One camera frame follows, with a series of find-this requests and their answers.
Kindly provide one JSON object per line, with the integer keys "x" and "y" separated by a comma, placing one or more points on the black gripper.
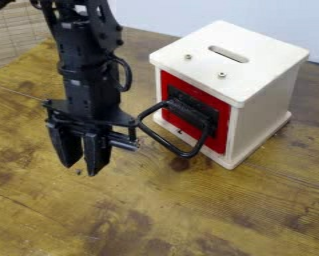
{"x": 115, "y": 128}

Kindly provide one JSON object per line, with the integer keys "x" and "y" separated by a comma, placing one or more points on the white wooden box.
{"x": 241, "y": 72}

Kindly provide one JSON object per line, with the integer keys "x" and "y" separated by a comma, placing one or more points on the black metal drawer handle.
{"x": 194, "y": 113}

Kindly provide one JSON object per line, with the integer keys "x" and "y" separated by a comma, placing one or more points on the red drawer front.
{"x": 212, "y": 108}

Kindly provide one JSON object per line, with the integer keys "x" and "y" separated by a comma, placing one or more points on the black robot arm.
{"x": 87, "y": 35}

